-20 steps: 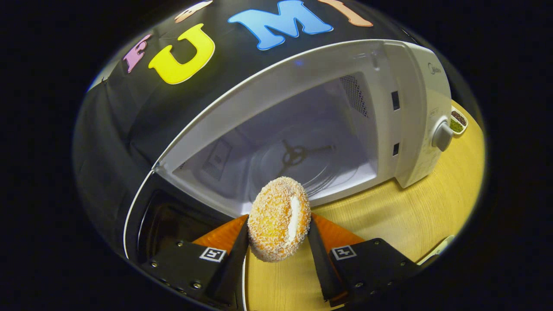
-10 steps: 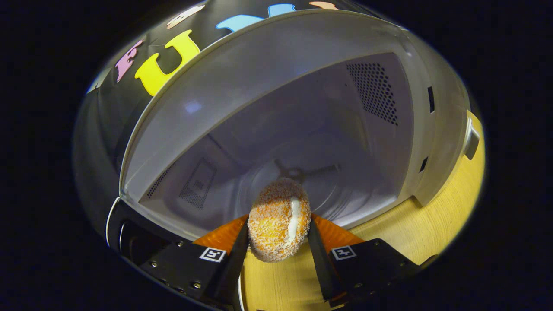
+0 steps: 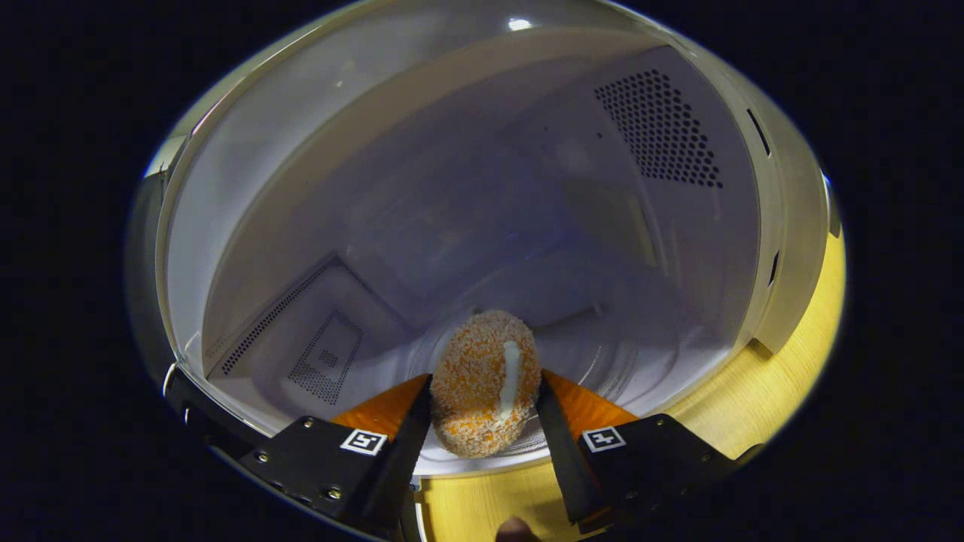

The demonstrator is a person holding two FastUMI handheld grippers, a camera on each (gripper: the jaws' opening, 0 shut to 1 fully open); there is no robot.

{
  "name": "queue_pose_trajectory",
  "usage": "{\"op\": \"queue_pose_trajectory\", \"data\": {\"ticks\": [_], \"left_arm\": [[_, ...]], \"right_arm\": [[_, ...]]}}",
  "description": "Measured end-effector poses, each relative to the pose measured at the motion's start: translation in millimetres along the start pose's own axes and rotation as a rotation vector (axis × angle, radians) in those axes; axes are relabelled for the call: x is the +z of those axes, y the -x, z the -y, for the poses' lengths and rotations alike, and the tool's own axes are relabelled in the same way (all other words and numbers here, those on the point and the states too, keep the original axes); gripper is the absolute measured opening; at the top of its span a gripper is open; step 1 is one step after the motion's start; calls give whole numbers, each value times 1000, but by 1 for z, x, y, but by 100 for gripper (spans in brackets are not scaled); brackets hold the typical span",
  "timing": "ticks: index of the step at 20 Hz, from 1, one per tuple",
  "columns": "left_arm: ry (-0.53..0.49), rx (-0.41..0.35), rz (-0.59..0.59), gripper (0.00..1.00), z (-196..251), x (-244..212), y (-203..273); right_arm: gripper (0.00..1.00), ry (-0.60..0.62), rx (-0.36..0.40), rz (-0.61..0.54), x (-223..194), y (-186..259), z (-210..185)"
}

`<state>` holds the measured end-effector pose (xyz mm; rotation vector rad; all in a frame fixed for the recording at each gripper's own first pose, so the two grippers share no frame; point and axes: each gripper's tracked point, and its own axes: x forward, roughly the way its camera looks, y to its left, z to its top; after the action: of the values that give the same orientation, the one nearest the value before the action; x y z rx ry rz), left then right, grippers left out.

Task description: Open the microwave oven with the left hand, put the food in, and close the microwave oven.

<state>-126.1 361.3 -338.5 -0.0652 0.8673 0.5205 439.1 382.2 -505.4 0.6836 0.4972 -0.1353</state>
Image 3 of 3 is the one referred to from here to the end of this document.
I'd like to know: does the white microwave oven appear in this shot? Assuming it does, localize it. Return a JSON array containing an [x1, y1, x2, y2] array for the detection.
[[127, 0, 833, 483]]

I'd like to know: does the round crumb-coated bun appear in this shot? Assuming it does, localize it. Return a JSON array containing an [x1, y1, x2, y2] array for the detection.
[[430, 309, 543, 459]]

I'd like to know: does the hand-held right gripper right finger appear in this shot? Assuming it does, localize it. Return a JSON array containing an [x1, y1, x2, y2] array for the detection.
[[536, 369, 761, 532]]

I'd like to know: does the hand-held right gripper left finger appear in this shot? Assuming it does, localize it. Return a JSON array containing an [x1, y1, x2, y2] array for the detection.
[[239, 374, 435, 540]]

